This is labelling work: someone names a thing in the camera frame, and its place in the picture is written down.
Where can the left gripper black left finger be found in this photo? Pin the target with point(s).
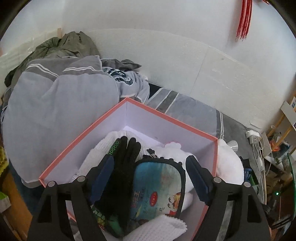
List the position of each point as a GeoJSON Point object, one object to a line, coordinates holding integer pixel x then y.
{"type": "Point", "coordinates": [51, 222]}

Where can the wooden shelf rack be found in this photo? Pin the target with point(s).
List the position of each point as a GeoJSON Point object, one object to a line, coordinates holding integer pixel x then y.
{"type": "Point", "coordinates": [284, 126]}

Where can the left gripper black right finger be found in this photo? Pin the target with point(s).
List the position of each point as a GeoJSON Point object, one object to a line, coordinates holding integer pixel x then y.
{"type": "Point", "coordinates": [247, 219]}

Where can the olive green jacket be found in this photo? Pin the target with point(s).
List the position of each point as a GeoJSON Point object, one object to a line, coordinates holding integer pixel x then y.
{"type": "Point", "coordinates": [71, 44]}

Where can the grey striped blanket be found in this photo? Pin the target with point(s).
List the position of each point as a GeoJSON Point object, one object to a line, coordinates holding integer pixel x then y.
{"type": "Point", "coordinates": [209, 120]}

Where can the white plush in box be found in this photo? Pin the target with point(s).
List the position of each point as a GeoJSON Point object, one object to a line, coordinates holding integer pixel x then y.
{"type": "Point", "coordinates": [173, 151]}

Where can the white plush toy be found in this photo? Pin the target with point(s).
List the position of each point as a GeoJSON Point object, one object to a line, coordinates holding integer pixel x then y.
{"type": "Point", "coordinates": [229, 166]}

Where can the pink cardboard box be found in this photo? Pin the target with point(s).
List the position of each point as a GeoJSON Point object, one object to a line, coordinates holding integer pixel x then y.
{"type": "Point", "coordinates": [155, 129]}

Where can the white power strip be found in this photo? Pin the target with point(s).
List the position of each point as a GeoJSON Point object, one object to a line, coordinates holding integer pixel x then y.
{"type": "Point", "coordinates": [253, 136]}

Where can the black glove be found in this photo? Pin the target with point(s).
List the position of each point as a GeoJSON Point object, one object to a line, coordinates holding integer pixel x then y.
{"type": "Point", "coordinates": [117, 196]}

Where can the white knitted cloth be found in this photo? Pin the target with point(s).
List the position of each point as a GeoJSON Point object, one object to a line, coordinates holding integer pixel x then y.
{"type": "Point", "coordinates": [161, 228]}

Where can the red tassel decoration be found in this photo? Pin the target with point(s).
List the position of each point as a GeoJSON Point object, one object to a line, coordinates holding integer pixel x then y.
{"type": "Point", "coordinates": [244, 21]}

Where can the cartoon print pouch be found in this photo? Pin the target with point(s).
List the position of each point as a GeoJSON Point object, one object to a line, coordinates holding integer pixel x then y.
{"type": "Point", "coordinates": [158, 188]}

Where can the grey sweatshirt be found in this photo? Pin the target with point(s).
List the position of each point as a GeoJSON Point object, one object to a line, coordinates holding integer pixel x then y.
{"type": "Point", "coordinates": [54, 101]}

